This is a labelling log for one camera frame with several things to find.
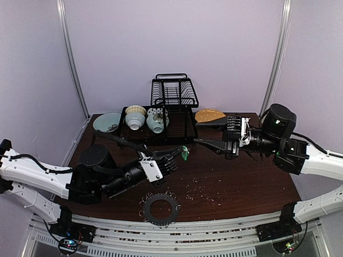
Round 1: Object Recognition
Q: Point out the metal keyring disc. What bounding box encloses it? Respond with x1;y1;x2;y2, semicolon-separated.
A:
139;191;182;228

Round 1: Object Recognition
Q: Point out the black wire dish rack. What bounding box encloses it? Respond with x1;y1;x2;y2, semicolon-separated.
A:
116;73;199;146

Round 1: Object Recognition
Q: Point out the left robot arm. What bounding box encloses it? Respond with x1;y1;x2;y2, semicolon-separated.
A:
1;139;189;238

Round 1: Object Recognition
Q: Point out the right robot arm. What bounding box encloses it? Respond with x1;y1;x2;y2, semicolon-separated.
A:
196;103;342;237

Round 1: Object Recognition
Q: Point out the yellow dotted plate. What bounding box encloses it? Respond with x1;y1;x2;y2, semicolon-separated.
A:
195;108;226;123

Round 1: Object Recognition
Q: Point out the green floral bowl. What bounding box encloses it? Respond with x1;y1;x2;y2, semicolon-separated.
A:
146;114;169;134

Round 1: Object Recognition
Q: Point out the white black dotted bowl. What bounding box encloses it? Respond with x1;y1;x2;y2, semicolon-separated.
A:
147;108;169;116

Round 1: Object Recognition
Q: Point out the light blue striped bowl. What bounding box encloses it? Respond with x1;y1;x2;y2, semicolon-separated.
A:
125;112;145;131

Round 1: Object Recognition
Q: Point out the yellow checked bowl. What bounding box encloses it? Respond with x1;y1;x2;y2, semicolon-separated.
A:
125;105;147;116

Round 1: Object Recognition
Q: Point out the light blue ceramic plate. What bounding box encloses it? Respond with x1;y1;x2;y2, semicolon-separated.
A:
93;112;121;133

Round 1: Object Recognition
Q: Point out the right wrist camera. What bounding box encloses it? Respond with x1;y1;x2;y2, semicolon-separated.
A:
239;117;251;147

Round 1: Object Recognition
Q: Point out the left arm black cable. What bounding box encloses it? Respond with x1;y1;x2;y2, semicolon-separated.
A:
8;130;155;175

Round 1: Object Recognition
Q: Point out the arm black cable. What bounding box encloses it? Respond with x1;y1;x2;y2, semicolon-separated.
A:
8;130;155;175
258;109;343;158

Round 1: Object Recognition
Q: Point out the aluminium front rail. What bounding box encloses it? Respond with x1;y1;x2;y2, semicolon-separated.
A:
19;211;333;256

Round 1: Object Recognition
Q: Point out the right aluminium frame post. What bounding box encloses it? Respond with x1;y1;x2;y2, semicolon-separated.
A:
259;0;294;117

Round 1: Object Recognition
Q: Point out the aluminium frame post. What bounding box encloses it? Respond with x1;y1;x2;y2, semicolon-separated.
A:
259;0;294;117
56;0;90;119

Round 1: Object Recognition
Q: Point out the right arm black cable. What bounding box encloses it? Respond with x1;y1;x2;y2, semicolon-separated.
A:
258;109;343;158

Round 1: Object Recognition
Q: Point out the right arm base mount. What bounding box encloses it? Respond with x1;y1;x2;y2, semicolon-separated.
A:
256;220;302;242

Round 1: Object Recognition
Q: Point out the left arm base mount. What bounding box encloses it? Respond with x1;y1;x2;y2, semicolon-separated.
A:
49;222;96;243

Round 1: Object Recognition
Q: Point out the left aluminium frame post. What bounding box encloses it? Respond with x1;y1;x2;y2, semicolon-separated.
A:
56;0;90;119

